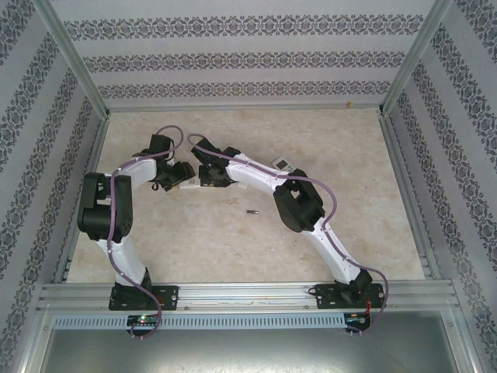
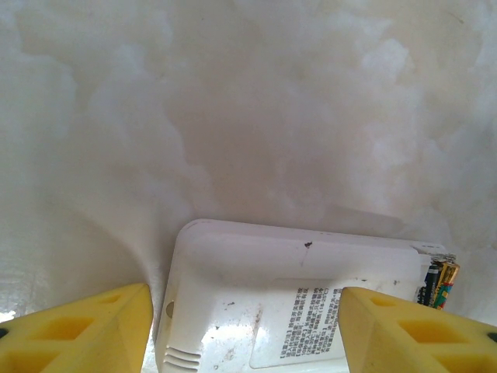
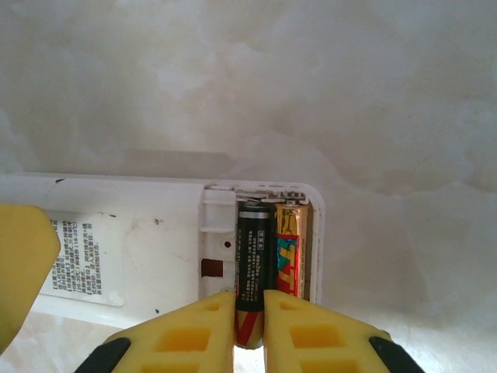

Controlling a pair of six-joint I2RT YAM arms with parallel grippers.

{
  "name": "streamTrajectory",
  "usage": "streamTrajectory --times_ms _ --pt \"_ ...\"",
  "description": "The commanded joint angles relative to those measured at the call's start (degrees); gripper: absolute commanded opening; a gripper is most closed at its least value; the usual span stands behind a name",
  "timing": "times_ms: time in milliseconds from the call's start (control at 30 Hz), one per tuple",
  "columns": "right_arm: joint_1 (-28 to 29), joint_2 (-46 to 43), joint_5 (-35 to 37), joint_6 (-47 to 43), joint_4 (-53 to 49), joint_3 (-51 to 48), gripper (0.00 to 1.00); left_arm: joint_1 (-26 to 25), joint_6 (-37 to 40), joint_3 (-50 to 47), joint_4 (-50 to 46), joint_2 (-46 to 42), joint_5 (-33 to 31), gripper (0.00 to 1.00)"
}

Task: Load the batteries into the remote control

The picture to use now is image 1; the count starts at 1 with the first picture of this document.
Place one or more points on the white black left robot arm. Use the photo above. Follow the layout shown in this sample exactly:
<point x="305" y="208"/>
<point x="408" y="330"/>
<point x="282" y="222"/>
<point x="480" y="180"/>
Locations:
<point x="93" y="210"/>

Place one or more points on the wide aluminium mounting rail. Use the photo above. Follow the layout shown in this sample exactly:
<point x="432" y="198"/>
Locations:
<point x="248" y="297"/>

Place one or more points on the aluminium frame rail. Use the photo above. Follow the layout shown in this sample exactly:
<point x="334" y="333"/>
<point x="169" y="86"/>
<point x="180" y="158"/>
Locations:
<point x="233" y="109"/>
<point x="95" y="147"/>
<point x="405" y="194"/>

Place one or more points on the grey metal panel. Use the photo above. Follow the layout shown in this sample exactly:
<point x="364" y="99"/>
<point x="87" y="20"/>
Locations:
<point x="248" y="353"/>

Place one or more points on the aluminium frame post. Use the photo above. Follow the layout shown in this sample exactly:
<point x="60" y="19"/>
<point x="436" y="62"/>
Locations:
<point x="75" y="58"/>
<point x="412" y="58"/>

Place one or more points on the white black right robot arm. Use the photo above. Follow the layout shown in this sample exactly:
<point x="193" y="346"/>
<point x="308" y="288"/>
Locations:
<point x="295" y="206"/>

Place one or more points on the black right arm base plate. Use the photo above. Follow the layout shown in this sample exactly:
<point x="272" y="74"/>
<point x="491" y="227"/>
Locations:
<point x="324" y="297"/>

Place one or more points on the white remote with display buttons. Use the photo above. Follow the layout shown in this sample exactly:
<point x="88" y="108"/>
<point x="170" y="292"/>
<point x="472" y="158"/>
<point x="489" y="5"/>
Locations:
<point x="282" y="163"/>

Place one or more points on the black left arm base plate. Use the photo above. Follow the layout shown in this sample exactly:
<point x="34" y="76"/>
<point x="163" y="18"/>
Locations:
<point x="171" y="297"/>

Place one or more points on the white remote with printed label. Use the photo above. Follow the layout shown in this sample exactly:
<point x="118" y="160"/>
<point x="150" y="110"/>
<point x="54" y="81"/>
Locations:
<point x="190" y="185"/>

